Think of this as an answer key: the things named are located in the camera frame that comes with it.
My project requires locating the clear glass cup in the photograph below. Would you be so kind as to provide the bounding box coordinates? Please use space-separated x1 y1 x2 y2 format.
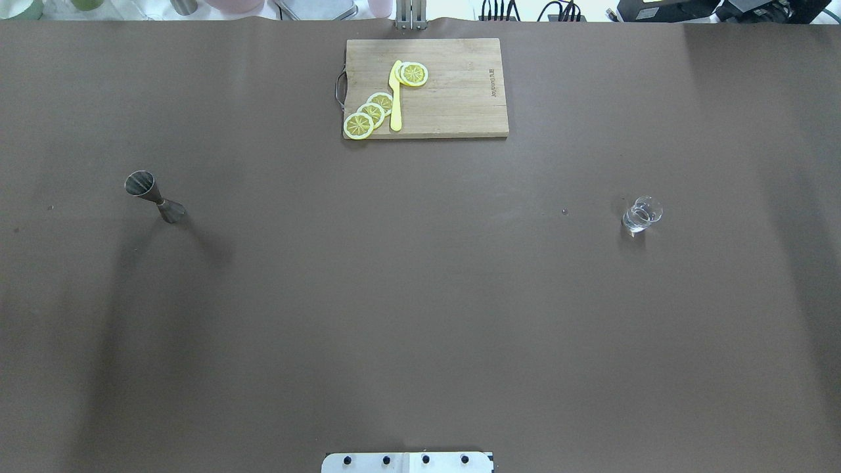
621 196 664 236

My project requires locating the steel jigger measuring cup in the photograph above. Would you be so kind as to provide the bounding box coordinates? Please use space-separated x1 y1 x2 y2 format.
124 170 187 224

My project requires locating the yellow plastic knife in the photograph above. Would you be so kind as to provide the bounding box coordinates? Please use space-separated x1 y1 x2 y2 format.
388 60 403 132

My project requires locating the end lemon slice of row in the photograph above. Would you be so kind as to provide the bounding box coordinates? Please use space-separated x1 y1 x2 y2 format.
343 112 376 140

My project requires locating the middle lemon slice of row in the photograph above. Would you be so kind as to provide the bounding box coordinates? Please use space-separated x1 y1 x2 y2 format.
357 102 389 131

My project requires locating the upper lemon slice of row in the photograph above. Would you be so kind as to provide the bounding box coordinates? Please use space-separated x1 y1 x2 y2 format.
367 92 393 116

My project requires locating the lemon slice near knife tip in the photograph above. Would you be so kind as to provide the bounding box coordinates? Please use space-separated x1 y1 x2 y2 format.
398 62 429 87

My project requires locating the aluminium frame post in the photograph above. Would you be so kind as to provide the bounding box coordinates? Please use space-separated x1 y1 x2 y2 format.
396 0 428 30

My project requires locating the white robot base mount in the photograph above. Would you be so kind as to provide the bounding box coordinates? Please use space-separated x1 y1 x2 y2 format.
321 451 495 472

